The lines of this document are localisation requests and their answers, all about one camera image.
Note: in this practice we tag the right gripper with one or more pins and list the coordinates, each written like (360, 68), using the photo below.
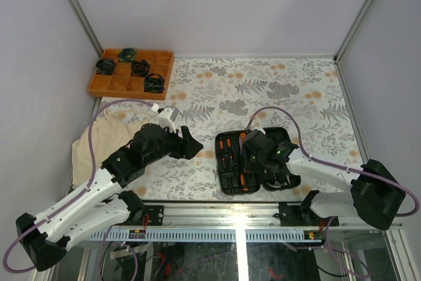
(248, 165)

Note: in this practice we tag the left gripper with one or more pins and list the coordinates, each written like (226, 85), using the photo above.
(190, 147)

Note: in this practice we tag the precision screwdriver orange black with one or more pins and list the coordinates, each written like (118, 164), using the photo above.
(222, 154)

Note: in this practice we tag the steel claw hammer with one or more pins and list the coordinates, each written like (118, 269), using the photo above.
(276, 185)

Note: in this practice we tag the black plastic tool case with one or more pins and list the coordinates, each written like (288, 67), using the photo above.
(230, 179)

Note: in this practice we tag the small black orange screwdriver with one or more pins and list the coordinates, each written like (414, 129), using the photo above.
(230, 152)

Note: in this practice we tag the large black orange screwdriver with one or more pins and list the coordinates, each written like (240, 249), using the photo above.
(243, 181)

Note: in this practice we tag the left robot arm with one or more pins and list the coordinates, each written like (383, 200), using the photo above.
(105, 201)

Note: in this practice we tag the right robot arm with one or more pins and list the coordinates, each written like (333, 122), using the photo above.
(367, 192)

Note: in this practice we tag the dark rolled fabric band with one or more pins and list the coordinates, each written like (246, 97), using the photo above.
(154, 83)

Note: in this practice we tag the floral table cloth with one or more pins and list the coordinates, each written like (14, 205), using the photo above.
(219, 95)

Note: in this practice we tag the cream cloth bag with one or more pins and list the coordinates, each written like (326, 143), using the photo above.
(110, 131)

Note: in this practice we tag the dark rolled band centre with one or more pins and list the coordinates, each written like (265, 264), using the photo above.
(140, 68)

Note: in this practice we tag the dark rolled band outside tray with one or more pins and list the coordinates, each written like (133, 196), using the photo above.
(105, 67)

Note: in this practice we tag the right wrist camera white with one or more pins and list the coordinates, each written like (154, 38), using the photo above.
(257, 129)

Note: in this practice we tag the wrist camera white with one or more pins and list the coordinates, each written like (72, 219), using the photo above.
(257, 129)
(166, 116)

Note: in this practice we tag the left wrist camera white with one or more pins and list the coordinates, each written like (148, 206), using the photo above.
(166, 116)

